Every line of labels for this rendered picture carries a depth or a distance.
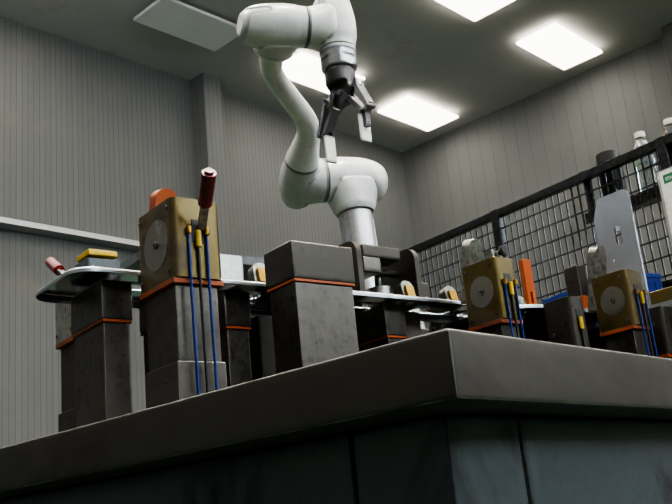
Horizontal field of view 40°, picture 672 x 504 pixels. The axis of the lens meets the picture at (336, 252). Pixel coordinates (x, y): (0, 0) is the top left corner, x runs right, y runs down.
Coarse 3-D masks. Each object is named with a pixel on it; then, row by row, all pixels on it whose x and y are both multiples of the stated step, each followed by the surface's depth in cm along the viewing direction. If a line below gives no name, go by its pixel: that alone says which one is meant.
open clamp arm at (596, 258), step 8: (592, 248) 195; (600, 248) 195; (592, 256) 194; (600, 256) 194; (592, 264) 194; (600, 264) 194; (592, 272) 194; (600, 272) 194; (592, 296) 193; (592, 304) 193
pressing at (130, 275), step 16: (64, 272) 134; (80, 272) 137; (96, 272) 138; (112, 272) 135; (128, 272) 136; (48, 288) 142; (64, 288) 144; (80, 288) 145; (224, 288) 154; (240, 288) 155; (256, 288) 156; (256, 304) 166; (368, 304) 174; (400, 304) 177; (416, 304) 179; (432, 304) 180; (448, 304) 181; (464, 304) 178; (528, 304) 187; (432, 320) 191; (448, 320) 194; (544, 320) 206; (592, 320) 212
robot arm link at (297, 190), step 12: (288, 168) 262; (324, 168) 268; (288, 180) 265; (300, 180) 263; (312, 180) 265; (324, 180) 267; (288, 192) 268; (300, 192) 267; (312, 192) 268; (324, 192) 268; (288, 204) 273; (300, 204) 272
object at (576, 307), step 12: (564, 300) 181; (576, 300) 181; (552, 312) 183; (564, 312) 180; (576, 312) 180; (552, 324) 182; (564, 324) 180; (576, 324) 179; (552, 336) 182; (564, 336) 180; (576, 336) 178
